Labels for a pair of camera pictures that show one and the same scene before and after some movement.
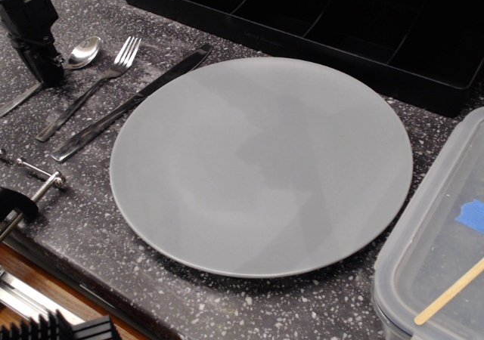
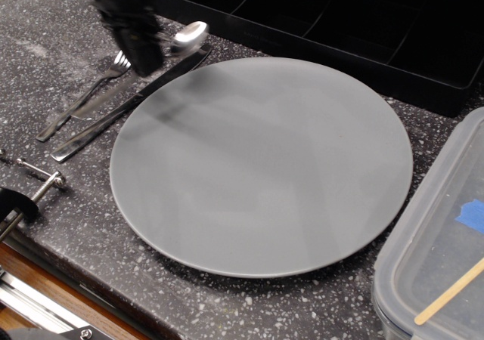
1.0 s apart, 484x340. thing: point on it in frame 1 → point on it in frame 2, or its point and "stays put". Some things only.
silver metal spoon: [82, 53] → [185, 36]
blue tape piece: [472, 214] stays put
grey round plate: [261, 167] stays put
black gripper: [27, 15] → [127, 3]
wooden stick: [465, 279] stays put
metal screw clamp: [15, 206] stays put
